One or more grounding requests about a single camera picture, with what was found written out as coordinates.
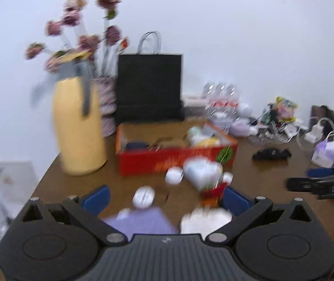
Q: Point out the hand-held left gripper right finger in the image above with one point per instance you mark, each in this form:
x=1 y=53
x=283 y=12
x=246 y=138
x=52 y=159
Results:
x=235 y=201

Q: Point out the black paper bag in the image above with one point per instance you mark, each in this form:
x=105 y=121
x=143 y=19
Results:
x=149 y=85

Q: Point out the white panel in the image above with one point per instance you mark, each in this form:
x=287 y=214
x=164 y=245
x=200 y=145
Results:
x=11 y=180

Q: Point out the brown box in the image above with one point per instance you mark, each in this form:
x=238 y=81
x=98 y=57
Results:
x=322 y=112

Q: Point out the white pouch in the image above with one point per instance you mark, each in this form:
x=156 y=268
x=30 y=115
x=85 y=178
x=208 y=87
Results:
x=206 y=221

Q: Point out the black hair claw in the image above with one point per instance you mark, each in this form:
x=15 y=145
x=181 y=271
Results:
x=272 y=154

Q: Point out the purple cloth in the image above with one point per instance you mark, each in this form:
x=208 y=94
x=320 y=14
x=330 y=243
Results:
x=143 y=224

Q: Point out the yellow thermos jug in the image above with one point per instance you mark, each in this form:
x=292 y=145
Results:
x=79 y=134

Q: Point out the small red orange item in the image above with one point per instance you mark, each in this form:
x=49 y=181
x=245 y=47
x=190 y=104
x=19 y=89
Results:
x=213 y=194

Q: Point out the pale grey round gadget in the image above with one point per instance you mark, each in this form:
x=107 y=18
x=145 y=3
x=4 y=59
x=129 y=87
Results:
x=246 y=111

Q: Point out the white heart-shaped box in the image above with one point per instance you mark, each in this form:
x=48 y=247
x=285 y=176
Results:
x=203 y=171

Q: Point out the small purple gift bag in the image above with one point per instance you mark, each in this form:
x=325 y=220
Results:
x=326 y=153

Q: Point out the clear water bottle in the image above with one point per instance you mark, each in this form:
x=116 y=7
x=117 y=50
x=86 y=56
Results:
x=210 y=98
x=221 y=98
x=231 y=98

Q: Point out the dark blue pouch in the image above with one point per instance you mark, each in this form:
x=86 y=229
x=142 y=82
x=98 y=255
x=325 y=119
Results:
x=136 y=145

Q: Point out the pink striped flat box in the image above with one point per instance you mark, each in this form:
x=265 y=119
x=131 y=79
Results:
x=193 y=100

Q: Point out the pink artificial flower bouquet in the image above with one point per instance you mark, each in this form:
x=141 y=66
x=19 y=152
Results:
x=88 y=42

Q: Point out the white round jar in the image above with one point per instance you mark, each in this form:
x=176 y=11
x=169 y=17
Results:
x=143 y=196
x=174 y=176

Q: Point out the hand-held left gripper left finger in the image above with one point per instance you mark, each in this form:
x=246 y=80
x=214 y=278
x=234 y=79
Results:
x=98 y=200

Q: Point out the pale green round container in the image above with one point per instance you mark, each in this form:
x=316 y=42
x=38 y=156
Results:
x=196 y=131

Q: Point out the white charger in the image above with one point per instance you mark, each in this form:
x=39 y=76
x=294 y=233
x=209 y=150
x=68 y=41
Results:
x=315 y=132

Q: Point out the red cardboard box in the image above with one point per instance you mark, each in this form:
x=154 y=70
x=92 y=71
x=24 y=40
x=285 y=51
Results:
x=155 y=161

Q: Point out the yellow soft item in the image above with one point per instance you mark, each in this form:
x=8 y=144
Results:
x=207 y=142

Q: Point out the purple scrunchie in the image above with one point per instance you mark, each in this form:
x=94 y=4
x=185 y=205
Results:
x=240 y=129

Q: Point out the patterned flower vase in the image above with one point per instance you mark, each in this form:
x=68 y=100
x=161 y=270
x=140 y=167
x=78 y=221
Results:
x=107 y=105

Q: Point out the colourful toy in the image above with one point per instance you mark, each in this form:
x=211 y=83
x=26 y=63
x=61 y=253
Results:
x=285 y=108

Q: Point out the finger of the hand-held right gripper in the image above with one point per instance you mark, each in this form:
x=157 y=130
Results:
x=320 y=172
x=301 y=185

